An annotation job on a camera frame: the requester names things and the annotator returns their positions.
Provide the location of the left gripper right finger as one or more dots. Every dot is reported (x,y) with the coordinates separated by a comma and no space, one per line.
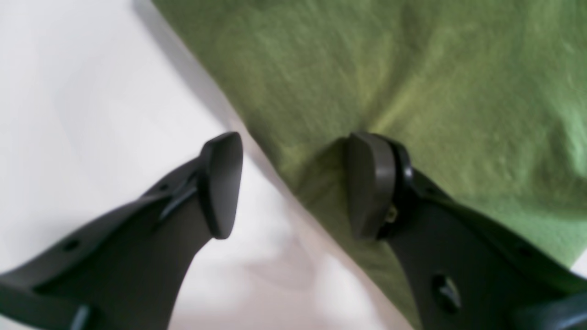
(465,270)

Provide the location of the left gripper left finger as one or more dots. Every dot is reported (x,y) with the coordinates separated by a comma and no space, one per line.
(124,270)

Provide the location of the olive green T-shirt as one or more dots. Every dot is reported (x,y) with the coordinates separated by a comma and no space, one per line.
(488,96)

